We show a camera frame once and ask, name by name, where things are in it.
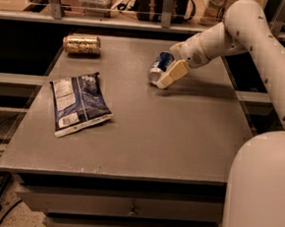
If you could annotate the grey drawer cabinet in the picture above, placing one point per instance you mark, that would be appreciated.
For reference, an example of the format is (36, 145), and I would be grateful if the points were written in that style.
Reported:
(167, 152)

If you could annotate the colourful snack bag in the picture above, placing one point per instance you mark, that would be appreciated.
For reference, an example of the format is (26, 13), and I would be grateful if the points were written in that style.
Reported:
(214, 11)

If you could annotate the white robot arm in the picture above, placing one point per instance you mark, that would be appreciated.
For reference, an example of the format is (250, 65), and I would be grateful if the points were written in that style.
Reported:
(255, 191)

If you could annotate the blue pepsi can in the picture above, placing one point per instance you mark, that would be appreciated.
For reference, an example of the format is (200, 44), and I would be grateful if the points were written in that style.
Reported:
(159, 66)

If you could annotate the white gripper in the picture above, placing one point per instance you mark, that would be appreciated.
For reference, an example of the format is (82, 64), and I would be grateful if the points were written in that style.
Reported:
(191, 51)

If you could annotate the metal shelf rail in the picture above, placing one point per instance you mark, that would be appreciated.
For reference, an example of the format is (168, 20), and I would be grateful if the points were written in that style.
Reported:
(63, 12)

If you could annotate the gold drink can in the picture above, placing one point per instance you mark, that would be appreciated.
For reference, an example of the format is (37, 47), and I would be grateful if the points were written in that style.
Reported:
(79, 44)

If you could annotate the upper drawer knob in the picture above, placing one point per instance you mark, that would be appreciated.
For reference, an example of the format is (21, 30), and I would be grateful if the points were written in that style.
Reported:
(132, 212)

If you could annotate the black backpack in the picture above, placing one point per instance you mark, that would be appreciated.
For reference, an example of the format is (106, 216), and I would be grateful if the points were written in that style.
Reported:
(151, 10)

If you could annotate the blue chip bag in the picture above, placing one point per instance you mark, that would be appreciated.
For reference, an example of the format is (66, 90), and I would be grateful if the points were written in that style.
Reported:
(78, 104)

